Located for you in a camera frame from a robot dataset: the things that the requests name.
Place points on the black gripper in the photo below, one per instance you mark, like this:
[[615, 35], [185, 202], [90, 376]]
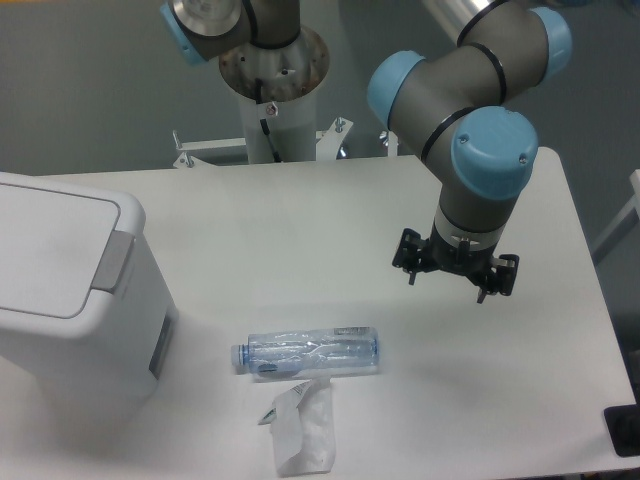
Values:
[[491, 275]]

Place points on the white trash can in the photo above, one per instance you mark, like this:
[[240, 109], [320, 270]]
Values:
[[84, 306]]

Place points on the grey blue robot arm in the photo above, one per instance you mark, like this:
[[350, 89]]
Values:
[[449, 112]]

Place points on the clear plastic water bottle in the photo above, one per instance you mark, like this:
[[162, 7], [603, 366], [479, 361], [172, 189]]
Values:
[[306, 354]]

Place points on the crumpled white plastic bag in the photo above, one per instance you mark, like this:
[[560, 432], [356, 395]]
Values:
[[301, 424]]

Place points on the black clamp at table edge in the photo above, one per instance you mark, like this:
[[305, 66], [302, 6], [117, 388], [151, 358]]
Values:
[[623, 425]]

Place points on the white metal support frame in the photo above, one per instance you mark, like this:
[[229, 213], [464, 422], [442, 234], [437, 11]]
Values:
[[266, 145]]

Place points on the white frame leg right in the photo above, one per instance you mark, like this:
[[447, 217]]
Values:
[[620, 226]]

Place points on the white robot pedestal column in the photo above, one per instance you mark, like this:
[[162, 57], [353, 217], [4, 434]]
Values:
[[279, 86]]

